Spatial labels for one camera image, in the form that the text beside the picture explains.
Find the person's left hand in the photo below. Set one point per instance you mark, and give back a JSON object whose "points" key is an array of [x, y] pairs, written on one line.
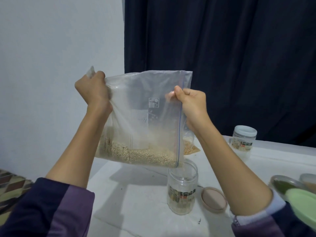
{"points": [[96, 93]]}

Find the person's right hand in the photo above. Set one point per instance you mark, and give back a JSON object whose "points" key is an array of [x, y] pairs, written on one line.
{"points": [[195, 108]]}

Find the zip bag of corn kernels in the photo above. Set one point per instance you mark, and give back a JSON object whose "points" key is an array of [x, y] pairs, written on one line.
{"points": [[190, 147]]}

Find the clear bag with cream grains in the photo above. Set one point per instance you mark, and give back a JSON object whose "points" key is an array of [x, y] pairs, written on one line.
{"points": [[143, 111]]}

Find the transparent jar blue lid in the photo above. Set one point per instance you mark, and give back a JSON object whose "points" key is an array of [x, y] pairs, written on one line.
{"points": [[243, 140]]}

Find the transparent jar pink lid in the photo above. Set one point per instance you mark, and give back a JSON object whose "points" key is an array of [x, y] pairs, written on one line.
{"points": [[181, 195]]}

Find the pink round lid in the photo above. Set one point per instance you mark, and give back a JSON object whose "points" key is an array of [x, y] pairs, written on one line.
{"points": [[213, 200]]}

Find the pile of green beans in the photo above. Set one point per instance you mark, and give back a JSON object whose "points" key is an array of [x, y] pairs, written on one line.
{"points": [[284, 186]]}

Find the green round lid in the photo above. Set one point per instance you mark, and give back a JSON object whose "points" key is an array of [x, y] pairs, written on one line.
{"points": [[303, 204]]}

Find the person's left forearm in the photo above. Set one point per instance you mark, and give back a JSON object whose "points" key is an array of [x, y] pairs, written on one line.
{"points": [[74, 155]]}

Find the person's right forearm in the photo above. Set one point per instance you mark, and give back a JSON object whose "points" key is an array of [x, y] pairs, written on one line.
{"points": [[232, 170]]}

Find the dark navy curtain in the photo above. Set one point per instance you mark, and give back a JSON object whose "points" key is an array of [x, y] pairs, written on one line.
{"points": [[222, 51]]}

